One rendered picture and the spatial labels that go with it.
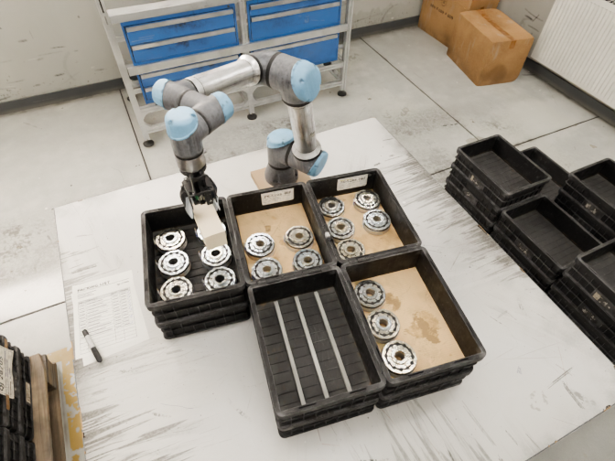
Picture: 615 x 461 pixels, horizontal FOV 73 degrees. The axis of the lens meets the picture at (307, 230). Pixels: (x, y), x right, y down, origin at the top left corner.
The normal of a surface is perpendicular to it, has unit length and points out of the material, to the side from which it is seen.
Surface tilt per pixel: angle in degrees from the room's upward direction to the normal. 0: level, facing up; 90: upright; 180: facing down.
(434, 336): 0
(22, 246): 0
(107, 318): 0
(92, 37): 90
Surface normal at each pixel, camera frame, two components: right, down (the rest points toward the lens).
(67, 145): 0.02, -0.64
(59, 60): 0.43, 0.70
